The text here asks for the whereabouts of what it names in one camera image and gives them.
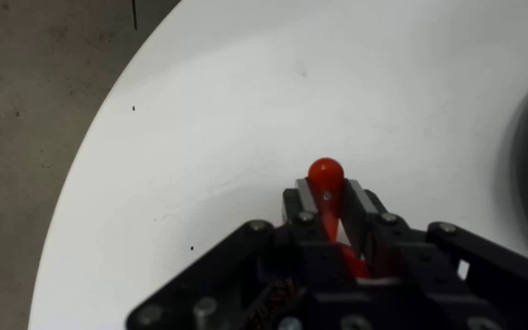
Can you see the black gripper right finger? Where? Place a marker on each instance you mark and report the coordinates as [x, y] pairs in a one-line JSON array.
[[364, 214]]

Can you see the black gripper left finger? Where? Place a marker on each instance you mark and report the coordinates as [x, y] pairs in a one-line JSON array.
[[302, 213]]

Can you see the white round table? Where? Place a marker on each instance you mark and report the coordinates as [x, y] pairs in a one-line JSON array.
[[230, 101]]

